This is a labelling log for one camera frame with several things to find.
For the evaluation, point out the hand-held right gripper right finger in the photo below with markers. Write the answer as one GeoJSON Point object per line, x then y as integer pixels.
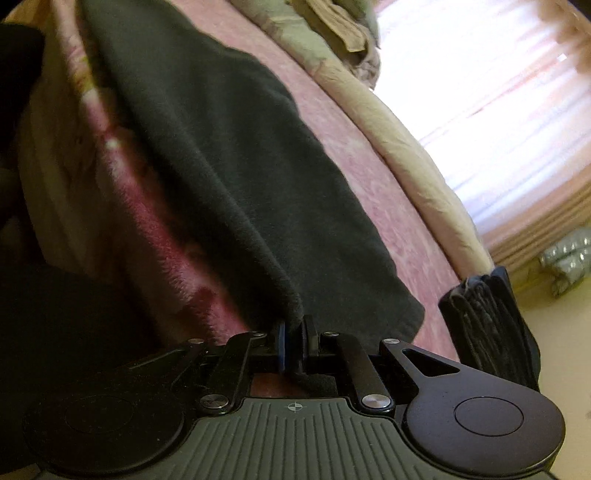
{"type": "Point", "coordinates": [302, 346]}

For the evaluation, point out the pink curtain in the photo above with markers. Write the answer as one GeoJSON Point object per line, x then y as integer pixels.
{"type": "Point", "coordinates": [521, 240]}

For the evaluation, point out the silver plastic bag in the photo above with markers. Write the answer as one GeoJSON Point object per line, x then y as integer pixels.
{"type": "Point", "coordinates": [568, 267]}

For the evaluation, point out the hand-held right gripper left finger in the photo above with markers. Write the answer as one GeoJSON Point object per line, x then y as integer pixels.
{"type": "Point", "coordinates": [282, 348]}

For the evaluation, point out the navy blue garment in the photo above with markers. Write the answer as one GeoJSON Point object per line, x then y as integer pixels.
{"type": "Point", "coordinates": [489, 332]}

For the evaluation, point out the pink floral blanket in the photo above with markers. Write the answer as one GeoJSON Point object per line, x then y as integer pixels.
{"type": "Point", "coordinates": [369, 184]}

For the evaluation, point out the dark grey fleece garment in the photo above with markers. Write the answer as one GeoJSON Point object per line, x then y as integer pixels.
{"type": "Point", "coordinates": [221, 161]}

